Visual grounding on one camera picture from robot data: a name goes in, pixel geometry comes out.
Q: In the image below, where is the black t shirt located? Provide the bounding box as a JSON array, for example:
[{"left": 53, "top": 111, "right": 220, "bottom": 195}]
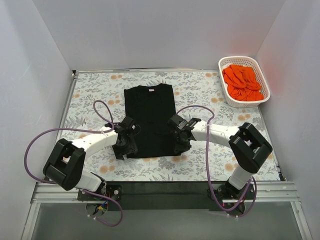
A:
[{"left": 124, "top": 83, "right": 178, "bottom": 159}]

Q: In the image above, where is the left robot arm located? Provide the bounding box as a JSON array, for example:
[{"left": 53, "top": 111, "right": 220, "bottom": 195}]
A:
[{"left": 43, "top": 127, "right": 138, "bottom": 200}]

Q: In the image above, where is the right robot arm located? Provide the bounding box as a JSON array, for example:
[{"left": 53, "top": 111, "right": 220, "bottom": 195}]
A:
[{"left": 167, "top": 118, "right": 273, "bottom": 199}]

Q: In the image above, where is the floral patterned table mat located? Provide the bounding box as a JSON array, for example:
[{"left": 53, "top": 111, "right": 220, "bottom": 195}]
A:
[{"left": 58, "top": 71, "right": 266, "bottom": 181}]

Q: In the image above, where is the orange t shirt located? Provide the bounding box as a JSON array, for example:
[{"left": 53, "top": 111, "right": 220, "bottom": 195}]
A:
[{"left": 222, "top": 64, "right": 264, "bottom": 102}]

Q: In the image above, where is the white perforated plastic basket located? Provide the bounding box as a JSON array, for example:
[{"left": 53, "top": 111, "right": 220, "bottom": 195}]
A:
[{"left": 218, "top": 56, "right": 271, "bottom": 108}]

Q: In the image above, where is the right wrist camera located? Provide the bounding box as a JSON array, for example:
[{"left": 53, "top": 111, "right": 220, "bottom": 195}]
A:
[{"left": 167, "top": 114, "right": 201, "bottom": 132}]

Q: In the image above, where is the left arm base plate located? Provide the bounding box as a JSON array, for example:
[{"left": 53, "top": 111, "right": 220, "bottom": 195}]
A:
[{"left": 77, "top": 184, "right": 123, "bottom": 201}]

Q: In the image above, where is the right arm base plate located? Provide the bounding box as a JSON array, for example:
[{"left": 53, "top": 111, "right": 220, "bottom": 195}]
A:
[{"left": 212, "top": 181, "right": 255, "bottom": 200}]

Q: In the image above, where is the aluminium back rail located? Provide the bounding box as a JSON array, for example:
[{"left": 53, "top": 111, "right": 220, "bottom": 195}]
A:
[{"left": 72, "top": 67, "right": 219, "bottom": 75}]

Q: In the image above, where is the aluminium rail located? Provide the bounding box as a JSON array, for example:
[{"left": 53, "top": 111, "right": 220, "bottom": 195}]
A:
[
  {"left": 72, "top": 67, "right": 219, "bottom": 75},
  {"left": 31, "top": 181, "right": 300, "bottom": 203}
]

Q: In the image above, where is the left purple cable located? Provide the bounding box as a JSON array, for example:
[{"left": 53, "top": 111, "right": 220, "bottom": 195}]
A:
[{"left": 23, "top": 99, "right": 124, "bottom": 227}]

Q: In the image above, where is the aluminium front rail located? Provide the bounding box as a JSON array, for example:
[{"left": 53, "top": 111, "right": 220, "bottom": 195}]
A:
[{"left": 31, "top": 181, "right": 300, "bottom": 203}]

